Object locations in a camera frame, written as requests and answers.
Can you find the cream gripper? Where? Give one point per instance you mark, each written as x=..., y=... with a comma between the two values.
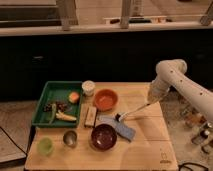
x=154, y=96

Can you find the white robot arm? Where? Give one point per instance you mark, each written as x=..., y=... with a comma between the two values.
x=171, y=73

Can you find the orange bowl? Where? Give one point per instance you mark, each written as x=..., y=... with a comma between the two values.
x=105, y=99

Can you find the purple bowl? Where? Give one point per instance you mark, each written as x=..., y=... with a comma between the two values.
x=103, y=137

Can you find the blue cloth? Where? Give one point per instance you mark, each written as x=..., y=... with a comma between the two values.
x=122, y=129

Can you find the spice bottle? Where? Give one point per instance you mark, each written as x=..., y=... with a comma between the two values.
x=201, y=137

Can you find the white cup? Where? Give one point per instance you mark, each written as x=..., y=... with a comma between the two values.
x=88, y=87

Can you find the wooden block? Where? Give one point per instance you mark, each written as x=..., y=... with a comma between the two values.
x=90, y=117

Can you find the peach fruit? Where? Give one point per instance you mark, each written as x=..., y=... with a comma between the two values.
x=74, y=97

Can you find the dark grapes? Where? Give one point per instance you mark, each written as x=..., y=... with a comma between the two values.
x=60, y=106

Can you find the metal cup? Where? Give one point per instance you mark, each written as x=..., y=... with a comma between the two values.
x=70, y=138

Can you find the green plastic tray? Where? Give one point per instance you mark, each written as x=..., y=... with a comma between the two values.
x=58, y=91

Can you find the banana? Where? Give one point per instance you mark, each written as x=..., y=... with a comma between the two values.
x=62, y=116

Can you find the green pepper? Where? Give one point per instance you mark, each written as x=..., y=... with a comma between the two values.
x=54, y=110

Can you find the green cup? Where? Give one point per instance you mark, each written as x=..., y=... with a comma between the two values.
x=45, y=146

